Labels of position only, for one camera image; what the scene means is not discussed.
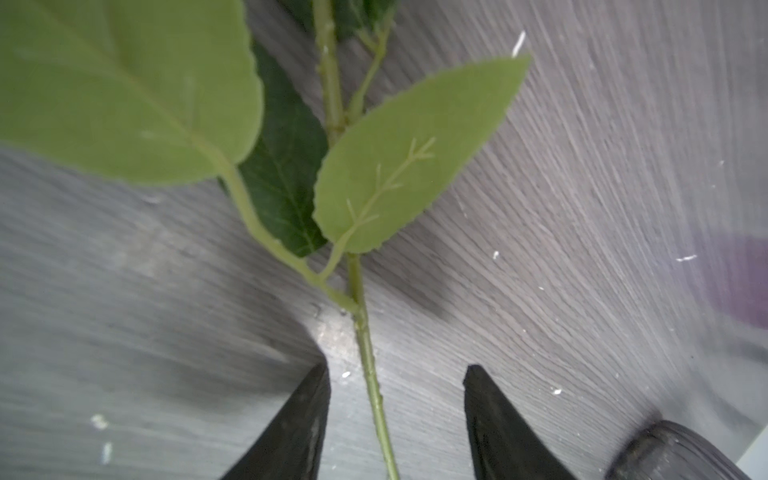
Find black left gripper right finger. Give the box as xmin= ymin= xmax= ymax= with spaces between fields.
xmin=463 ymin=364 xmax=574 ymax=480

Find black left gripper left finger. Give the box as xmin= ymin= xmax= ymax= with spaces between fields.
xmin=222 ymin=362 xmax=331 ymax=480

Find dark maroon glass vase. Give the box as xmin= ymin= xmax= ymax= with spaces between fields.
xmin=605 ymin=420 xmax=750 ymax=480

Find small white artificial rose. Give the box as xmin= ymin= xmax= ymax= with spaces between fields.
xmin=1 ymin=1 xmax=530 ymax=479

